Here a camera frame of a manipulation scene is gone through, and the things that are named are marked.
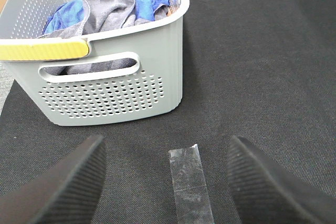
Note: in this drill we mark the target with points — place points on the grey towel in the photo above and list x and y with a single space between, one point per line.
110 11

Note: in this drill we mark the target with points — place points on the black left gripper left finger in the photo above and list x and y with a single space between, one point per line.
69 192

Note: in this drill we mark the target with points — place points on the grey perforated laundry basket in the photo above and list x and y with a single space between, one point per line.
129 73

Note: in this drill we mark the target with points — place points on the black table mat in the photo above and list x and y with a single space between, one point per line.
260 69

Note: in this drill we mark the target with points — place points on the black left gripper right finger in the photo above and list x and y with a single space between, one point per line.
264 192

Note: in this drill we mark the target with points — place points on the yellow basket handle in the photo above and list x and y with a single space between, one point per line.
43 49

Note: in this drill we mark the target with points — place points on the blue towel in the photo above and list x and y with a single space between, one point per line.
147 1

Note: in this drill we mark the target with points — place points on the clear tape strip left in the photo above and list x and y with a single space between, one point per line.
189 186

